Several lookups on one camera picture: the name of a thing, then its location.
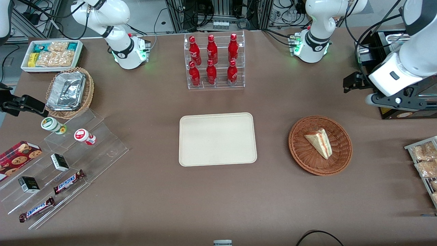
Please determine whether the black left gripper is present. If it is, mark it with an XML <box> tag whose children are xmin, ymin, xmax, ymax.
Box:
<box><xmin>343</xmin><ymin>72</ymin><xmax>373</xmax><ymax>94</ymax></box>

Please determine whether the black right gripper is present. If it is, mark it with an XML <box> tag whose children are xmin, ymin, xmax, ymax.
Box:
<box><xmin>0</xmin><ymin>93</ymin><xmax>49</xmax><ymax>118</ymax></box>

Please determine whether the triangular sandwich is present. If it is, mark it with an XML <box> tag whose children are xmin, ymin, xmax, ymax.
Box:
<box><xmin>304</xmin><ymin>128</ymin><xmax>333</xmax><ymax>160</ymax></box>

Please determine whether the aluminium foil tray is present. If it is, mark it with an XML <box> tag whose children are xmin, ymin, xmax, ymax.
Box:
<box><xmin>46</xmin><ymin>71</ymin><xmax>86</xmax><ymax>111</ymax></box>

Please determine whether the tan wicker basket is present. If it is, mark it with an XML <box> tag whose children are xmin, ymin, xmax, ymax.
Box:
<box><xmin>45</xmin><ymin>67</ymin><xmax>95</xmax><ymax>120</ymax></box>

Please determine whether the tray of packaged snacks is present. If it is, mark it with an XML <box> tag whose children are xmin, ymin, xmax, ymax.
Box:
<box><xmin>404</xmin><ymin>136</ymin><xmax>437</xmax><ymax>209</ymax></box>

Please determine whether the round brown wicker basket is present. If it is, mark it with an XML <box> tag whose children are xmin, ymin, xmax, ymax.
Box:
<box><xmin>288</xmin><ymin>115</ymin><xmax>353</xmax><ymax>177</ymax></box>

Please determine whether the beige rectangular tray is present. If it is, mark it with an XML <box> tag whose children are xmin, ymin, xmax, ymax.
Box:
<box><xmin>179</xmin><ymin>112</ymin><xmax>258</xmax><ymax>167</ymax></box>

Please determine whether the green lid cup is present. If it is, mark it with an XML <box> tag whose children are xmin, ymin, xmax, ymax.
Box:
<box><xmin>41</xmin><ymin>117</ymin><xmax>67</xmax><ymax>135</ymax></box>

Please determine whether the large clear cracker bag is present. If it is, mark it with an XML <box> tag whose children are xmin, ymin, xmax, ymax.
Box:
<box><xmin>36</xmin><ymin>51</ymin><xmax>74</xmax><ymax>67</ymax></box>

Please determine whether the red lid cup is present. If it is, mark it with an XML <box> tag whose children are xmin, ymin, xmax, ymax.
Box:
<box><xmin>74</xmin><ymin>128</ymin><xmax>97</xmax><ymax>146</ymax></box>

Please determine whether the red cookie box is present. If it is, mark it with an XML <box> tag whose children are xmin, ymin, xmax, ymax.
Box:
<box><xmin>0</xmin><ymin>140</ymin><xmax>43</xmax><ymax>182</ymax></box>

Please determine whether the black food warmer machine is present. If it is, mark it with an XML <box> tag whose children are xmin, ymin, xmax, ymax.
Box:
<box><xmin>354</xmin><ymin>29</ymin><xmax>437</xmax><ymax>120</ymax></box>

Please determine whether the small black box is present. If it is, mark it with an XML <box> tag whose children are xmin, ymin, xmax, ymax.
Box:
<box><xmin>17</xmin><ymin>176</ymin><xmax>41</xmax><ymax>194</ymax></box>
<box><xmin>50</xmin><ymin>153</ymin><xmax>70</xmax><ymax>172</ymax></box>

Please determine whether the steel warmer pan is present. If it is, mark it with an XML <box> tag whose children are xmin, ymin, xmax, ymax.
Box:
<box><xmin>384</xmin><ymin>32</ymin><xmax>412</xmax><ymax>52</ymax></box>

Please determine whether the small clear cracker bag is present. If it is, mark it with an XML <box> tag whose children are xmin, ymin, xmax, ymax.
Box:
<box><xmin>47</xmin><ymin>41</ymin><xmax>69</xmax><ymax>53</ymax></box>

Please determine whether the white snack bin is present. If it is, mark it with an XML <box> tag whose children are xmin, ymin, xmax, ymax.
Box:
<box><xmin>20</xmin><ymin>40</ymin><xmax>84</xmax><ymax>73</ymax></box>

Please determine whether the clear acrylic stepped shelf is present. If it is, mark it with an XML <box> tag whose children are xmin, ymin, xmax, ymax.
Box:
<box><xmin>0</xmin><ymin>108</ymin><xmax>129</xmax><ymax>230</ymax></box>

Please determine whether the Snickers bar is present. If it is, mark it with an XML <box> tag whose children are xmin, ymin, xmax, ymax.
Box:
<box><xmin>53</xmin><ymin>169</ymin><xmax>86</xmax><ymax>195</ymax></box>
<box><xmin>18</xmin><ymin>197</ymin><xmax>56</xmax><ymax>223</ymax></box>

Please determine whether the red cola bottle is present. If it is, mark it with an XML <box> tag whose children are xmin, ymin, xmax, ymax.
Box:
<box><xmin>206</xmin><ymin>59</ymin><xmax>217</xmax><ymax>85</ymax></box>
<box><xmin>228</xmin><ymin>33</ymin><xmax>239</xmax><ymax>63</ymax></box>
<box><xmin>206</xmin><ymin>34</ymin><xmax>219</xmax><ymax>65</ymax></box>
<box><xmin>188</xmin><ymin>36</ymin><xmax>202</xmax><ymax>66</ymax></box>
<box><xmin>227</xmin><ymin>60</ymin><xmax>238</xmax><ymax>85</ymax></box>
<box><xmin>188</xmin><ymin>61</ymin><xmax>201</xmax><ymax>87</ymax></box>

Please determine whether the clear acrylic bottle rack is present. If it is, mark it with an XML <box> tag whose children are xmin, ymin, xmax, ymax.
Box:
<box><xmin>183</xmin><ymin>30</ymin><xmax>246</xmax><ymax>90</ymax></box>

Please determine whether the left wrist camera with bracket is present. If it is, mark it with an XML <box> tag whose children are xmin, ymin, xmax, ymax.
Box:
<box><xmin>365</xmin><ymin>86</ymin><xmax>437</xmax><ymax>112</ymax></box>

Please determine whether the black looped cable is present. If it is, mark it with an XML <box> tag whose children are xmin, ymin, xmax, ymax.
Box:
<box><xmin>295</xmin><ymin>230</ymin><xmax>345</xmax><ymax>246</ymax></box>

